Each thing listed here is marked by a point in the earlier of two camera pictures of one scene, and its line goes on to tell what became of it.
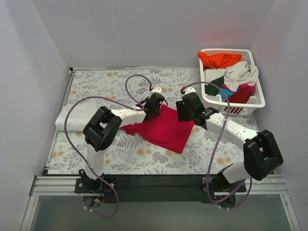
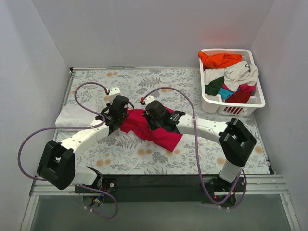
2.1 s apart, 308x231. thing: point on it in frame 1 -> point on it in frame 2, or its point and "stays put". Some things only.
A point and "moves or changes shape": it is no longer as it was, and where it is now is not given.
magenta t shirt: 165,128 moves or changes shape
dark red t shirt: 239,96 stays put
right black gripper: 181,111 -> 154,122
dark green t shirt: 212,90 stays put
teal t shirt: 227,93 stays put
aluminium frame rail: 266,185 stays put
